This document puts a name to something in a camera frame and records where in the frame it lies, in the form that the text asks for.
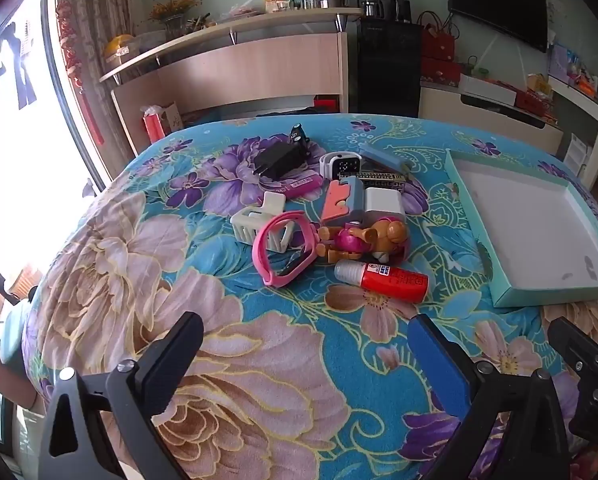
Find red paper bag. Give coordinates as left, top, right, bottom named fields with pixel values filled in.
left=140, top=105, right=182, bottom=143

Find slim blue orange toy knife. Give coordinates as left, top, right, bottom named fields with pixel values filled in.
left=360, top=142, right=410, bottom=173

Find white desk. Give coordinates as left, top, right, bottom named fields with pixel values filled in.
left=549, top=75, right=598, bottom=191

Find white television stand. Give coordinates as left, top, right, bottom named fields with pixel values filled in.
left=419, top=82, right=564, bottom=161

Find teal cardboard box lid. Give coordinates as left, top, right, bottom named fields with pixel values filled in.
left=445, top=149, right=598, bottom=308

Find white smartwatch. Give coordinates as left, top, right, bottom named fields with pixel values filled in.
left=320, top=151, right=365, bottom=181

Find coral and blue block toy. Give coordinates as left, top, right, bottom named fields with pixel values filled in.
left=321, top=177, right=366, bottom=226

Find brown and pink toy figure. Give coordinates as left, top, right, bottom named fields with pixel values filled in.
left=318, top=217, right=410, bottom=263

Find red hanging decoration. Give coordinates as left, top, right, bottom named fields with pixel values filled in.
left=56, top=0, right=105, bottom=143

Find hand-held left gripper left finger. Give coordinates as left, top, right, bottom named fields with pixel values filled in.
left=39, top=311, right=205, bottom=480

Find wall-mounted television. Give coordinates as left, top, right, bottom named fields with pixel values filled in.
left=446, top=0, right=550, bottom=53

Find black water dispenser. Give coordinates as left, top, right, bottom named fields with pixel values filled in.
left=355, top=0, right=422, bottom=118

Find red gift box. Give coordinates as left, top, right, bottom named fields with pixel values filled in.
left=421, top=57, right=462, bottom=86

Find yellow round container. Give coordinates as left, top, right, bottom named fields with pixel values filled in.
left=104, top=34, right=140, bottom=63

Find hanging dark garment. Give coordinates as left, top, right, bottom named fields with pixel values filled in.
left=0, top=20, right=35, bottom=111

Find white hair claw clip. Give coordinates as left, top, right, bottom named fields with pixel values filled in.
left=230, top=191, right=292, bottom=253

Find red gift bag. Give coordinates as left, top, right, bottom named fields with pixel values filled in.
left=418, top=10, right=457, bottom=61

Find white charger plug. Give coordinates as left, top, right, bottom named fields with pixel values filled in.
left=363, top=187, right=406, bottom=223

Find magenta lighter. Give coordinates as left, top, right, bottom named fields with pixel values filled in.
left=277, top=174, right=324, bottom=200

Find wooden bar counter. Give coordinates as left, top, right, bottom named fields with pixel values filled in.
left=99, top=7, right=364, bottom=158

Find pink wristband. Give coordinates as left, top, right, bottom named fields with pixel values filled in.
left=252, top=211, right=319, bottom=288

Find yellow flowers in vase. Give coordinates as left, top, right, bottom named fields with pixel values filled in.
left=149, top=0, right=202, bottom=41

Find stack of flat red boxes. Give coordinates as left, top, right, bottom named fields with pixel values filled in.
left=514, top=89, right=560, bottom=121

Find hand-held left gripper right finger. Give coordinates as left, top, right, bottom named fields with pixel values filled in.
left=410, top=314, right=572, bottom=480

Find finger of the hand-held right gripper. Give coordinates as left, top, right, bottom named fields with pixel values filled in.
left=548, top=317, right=598, bottom=382

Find floral blue blanket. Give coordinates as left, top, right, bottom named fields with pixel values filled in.
left=22, top=112, right=598, bottom=480

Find gold patterned lighter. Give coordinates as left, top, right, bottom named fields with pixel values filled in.
left=340, top=171, right=407, bottom=193

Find flat white box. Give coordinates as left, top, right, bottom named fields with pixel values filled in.
left=459, top=74, right=517, bottom=107

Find black charger adapter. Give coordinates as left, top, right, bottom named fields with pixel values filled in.
left=253, top=141, right=312, bottom=181

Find red glue bottle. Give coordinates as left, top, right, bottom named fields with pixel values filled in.
left=334, top=259, right=430, bottom=304

